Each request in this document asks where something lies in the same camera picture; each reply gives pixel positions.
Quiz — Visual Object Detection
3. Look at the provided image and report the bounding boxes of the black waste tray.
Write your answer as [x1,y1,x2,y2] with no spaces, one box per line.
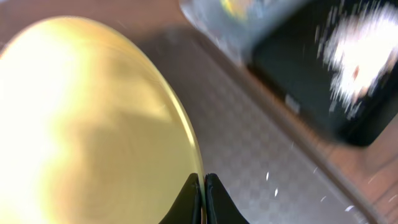
[249,1,397,146]

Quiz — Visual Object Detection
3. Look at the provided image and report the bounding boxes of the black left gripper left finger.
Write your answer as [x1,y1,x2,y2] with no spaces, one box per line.
[159,173,201,224]

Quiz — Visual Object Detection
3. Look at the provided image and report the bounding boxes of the clear plastic bin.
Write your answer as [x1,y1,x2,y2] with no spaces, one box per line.
[180,0,309,64]

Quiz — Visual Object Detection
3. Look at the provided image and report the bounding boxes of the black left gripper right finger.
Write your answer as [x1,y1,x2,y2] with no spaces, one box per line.
[205,173,249,224]

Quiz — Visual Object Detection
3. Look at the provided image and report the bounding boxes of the orange green snack wrapper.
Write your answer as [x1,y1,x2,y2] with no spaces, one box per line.
[220,0,252,19]

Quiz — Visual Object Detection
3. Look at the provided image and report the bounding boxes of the yellow round plate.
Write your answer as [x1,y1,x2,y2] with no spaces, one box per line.
[1,16,205,223]

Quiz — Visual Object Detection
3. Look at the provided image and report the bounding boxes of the rice and peanut scraps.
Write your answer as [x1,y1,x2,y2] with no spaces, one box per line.
[315,1,397,119]

